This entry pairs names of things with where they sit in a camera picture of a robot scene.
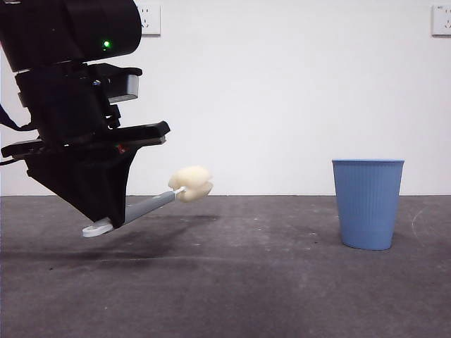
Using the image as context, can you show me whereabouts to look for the pale grey left wrist camera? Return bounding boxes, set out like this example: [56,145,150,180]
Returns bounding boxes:
[104,66,144,104]

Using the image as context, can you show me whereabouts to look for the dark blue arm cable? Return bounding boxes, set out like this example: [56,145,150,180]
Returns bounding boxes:
[0,103,35,132]

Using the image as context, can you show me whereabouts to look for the blue ribbed plastic cup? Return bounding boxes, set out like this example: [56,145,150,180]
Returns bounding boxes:
[331,158,406,251]

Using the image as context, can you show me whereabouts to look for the grey-handled sponge cup brush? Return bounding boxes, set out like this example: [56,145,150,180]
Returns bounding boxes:
[81,165,214,239]

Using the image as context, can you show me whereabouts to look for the white wall power socket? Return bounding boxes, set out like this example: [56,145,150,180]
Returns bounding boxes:
[431,4,451,37]
[135,4,162,37]

